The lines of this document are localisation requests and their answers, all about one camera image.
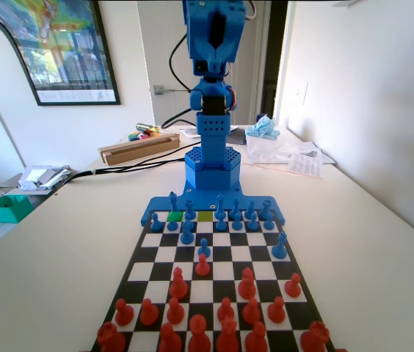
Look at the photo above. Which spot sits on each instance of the white paper sheet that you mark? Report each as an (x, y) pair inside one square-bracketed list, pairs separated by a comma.
[(190, 132)]

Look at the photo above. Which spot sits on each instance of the black white chessboard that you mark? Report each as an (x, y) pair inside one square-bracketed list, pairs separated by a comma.
[(223, 269)]

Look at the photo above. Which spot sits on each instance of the white paper stack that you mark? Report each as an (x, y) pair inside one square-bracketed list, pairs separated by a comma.
[(324, 157)]

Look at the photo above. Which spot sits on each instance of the crumpled paper pile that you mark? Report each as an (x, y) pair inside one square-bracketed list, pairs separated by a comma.
[(42, 176)]

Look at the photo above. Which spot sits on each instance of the blue rook chess piece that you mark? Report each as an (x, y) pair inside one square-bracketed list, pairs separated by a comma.
[(264, 209), (190, 208)]

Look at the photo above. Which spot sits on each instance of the black framed poster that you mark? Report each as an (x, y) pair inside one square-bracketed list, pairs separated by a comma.
[(71, 55)]

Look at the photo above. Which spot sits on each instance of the red bishop chess piece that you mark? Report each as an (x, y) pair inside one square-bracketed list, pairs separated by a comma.
[(256, 339), (170, 339)]

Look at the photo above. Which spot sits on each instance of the group of blue chess pieces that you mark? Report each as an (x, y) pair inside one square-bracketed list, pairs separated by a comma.
[(159, 203)]

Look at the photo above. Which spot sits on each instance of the blue bishop chess piece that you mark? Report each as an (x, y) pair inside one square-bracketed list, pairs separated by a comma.
[(235, 209), (279, 246)]

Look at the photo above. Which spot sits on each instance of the dark grey pad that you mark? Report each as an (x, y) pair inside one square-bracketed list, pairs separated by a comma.
[(239, 137)]

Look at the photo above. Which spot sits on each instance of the long cardboard box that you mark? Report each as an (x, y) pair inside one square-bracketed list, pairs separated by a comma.
[(126, 155)]

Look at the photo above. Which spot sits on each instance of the clear plastic bag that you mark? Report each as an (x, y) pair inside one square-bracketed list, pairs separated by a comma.
[(273, 150)]

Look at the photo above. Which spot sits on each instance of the red queen chess piece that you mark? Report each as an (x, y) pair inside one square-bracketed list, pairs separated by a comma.
[(228, 337)]

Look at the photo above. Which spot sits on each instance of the coloured marker set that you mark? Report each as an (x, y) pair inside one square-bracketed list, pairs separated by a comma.
[(132, 138)]

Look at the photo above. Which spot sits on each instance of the red rook chess piece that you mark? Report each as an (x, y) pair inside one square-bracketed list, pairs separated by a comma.
[(111, 339), (315, 335)]

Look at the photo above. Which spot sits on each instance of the white door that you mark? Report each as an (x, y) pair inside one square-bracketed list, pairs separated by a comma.
[(256, 55)]

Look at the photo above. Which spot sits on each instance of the blue pawn chess piece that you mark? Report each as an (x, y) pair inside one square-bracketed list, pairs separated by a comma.
[(236, 224), (155, 223), (172, 225), (252, 223), (221, 223), (203, 249), (268, 223)]

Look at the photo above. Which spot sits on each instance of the printed paper sheet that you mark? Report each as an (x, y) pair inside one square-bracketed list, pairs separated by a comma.
[(306, 166)]

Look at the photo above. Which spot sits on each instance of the green plastic box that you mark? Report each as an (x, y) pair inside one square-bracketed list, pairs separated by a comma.
[(7, 212)]

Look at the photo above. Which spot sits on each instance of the red pawn chess piece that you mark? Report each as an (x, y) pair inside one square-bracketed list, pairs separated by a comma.
[(225, 309), (251, 311), (149, 313), (123, 313), (202, 267), (174, 312), (293, 286), (276, 311)]

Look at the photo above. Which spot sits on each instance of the blue queen chess piece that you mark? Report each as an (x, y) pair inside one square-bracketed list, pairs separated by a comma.
[(221, 207)]

